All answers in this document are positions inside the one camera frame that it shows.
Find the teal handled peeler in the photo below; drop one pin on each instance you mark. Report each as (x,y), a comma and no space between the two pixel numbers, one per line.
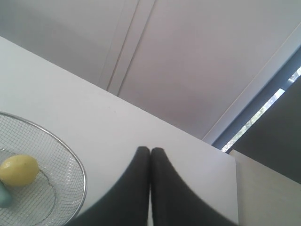
(5,196)

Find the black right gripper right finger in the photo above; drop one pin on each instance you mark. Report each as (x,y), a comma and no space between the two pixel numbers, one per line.
(173,202)

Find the window with dark frame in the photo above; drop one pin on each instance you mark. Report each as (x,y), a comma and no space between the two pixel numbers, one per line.
(274,140)

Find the white cabinet doors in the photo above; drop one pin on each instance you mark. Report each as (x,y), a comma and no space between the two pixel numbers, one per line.
(196,64)

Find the oval steel mesh basket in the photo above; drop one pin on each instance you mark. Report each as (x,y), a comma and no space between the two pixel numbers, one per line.
(57,194)

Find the yellow lemon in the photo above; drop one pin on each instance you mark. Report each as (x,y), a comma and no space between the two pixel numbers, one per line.
(19,170)

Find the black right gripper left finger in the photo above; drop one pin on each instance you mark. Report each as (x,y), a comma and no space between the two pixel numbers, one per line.
(127,202)

